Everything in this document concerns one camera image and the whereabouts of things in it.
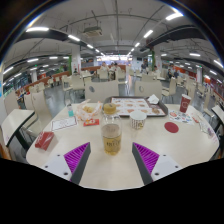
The white patterned paper cup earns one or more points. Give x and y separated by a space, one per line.
138 120

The white paper napkin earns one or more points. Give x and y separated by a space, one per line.
153 99

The flat round red coaster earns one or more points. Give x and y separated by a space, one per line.
171 127

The tall red paper cup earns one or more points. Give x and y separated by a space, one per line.
185 104

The ceiling air conditioner unit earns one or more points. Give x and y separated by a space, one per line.
92 31

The cream side table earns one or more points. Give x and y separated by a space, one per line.
218 113
16 123

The brown tray with paper liner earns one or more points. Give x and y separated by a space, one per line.
133 105

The colourful printed leaflet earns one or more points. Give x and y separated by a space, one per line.
180 117

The cream chair with round hole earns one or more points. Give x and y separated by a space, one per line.
148 88
101 90

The white paper card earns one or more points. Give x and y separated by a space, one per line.
64 123

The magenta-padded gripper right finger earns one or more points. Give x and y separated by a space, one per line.
148 159

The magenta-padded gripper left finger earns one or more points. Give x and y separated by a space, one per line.
75 159

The crumpled food wrapper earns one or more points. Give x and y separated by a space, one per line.
88 110

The clear tea bottle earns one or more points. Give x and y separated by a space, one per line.
111 135

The small clear sanitizer bottle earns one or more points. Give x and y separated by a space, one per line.
70 110

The cream chairs group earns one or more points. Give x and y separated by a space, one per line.
77 81

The ceiling lights group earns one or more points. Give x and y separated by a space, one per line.
174 15

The red sauce packet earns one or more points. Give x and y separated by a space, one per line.
91 122

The person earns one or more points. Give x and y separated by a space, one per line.
115 66
104 66
144 65
170 73

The small red box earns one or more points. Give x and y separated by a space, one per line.
44 140

